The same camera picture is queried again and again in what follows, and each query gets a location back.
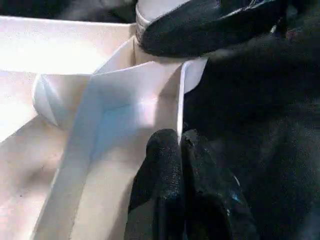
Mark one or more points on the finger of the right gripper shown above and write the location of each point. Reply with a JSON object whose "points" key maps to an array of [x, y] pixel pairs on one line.
{"points": [[210, 27]]}

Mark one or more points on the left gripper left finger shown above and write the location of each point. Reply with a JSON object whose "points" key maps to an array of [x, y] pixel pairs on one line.
{"points": [[160, 195]]}

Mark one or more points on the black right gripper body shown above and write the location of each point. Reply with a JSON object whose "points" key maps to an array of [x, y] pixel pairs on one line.
{"points": [[295, 20]]}

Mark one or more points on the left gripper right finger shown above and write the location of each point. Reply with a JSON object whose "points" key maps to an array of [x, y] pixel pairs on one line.
{"points": [[215, 200]]}

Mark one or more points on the white plastic table leg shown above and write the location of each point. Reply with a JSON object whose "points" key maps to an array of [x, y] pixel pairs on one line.
{"points": [[150, 10]]}

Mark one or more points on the white plastic table top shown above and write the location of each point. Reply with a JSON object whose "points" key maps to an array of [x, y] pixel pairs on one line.
{"points": [[50, 50]]}

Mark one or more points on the black plastic mat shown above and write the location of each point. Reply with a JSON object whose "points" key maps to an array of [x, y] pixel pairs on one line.
{"points": [[270, 150]]}

